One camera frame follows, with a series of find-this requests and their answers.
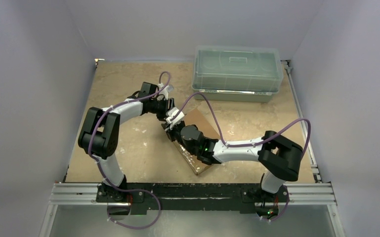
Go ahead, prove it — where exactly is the brown cardboard express box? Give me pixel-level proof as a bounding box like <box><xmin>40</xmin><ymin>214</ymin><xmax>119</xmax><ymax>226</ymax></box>
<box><xmin>173</xmin><ymin>109</ymin><xmax>219</xmax><ymax>175</ymax></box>

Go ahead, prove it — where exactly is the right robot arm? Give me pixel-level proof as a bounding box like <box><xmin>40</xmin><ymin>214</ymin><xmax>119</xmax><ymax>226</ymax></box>
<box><xmin>162</xmin><ymin>122</ymin><xmax>303</xmax><ymax>201</ymax></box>

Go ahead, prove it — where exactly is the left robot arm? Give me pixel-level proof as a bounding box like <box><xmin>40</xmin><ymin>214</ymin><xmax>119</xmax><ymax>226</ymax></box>
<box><xmin>78</xmin><ymin>82</ymin><xmax>174</xmax><ymax>202</ymax></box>

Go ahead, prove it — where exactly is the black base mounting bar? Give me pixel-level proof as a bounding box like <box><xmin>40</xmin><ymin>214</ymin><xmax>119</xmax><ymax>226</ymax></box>
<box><xmin>95</xmin><ymin>183</ymin><xmax>288</xmax><ymax>216</ymax></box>

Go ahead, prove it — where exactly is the clear plastic storage bin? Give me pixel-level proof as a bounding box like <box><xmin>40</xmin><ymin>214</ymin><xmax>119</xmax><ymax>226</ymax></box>
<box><xmin>191</xmin><ymin>45</ymin><xmax>284</xmax><ymax>103</ymax></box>

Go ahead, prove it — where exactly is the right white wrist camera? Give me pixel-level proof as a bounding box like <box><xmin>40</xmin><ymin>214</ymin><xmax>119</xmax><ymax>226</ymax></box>
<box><xmin>166</xmin><ymin>107</ymin><xmax>185</xmax><ymax>127</ymax></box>

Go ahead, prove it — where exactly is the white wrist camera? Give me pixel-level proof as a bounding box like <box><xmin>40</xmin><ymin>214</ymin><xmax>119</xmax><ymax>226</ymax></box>
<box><xmin>166</xmin><ymin>107</ymin><xmax>185</xmax><ymax>127</ymax></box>
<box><xmin>158</xmin><ymin>83</ymin><xmax>174</xmax><ymax>100</ymax></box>

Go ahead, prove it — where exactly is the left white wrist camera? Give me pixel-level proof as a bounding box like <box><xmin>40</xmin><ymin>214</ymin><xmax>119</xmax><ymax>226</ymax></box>
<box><xmin>158</xmin><ymin>83</ymin><xmax>174</xmax><ymax>100</ymax></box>

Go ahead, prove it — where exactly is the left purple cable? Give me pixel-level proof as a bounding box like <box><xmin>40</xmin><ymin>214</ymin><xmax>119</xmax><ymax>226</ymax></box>
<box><xmin>87</xmin><ymin>71</ymin><xmax>172</xmax><ymax>194</ymax></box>

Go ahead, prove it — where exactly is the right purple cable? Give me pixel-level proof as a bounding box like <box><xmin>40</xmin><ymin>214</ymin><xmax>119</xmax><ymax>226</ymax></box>
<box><xmin>175</xmin><ymin>92</ymin><xmax>312</xmax><ymax>161</ymax></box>

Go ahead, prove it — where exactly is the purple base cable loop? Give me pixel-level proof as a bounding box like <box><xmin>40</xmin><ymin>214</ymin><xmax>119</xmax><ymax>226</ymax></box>
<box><xmin>106</xmin><ymin>190</ymin><xmax>162</xmax><ymax>231</ymax></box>

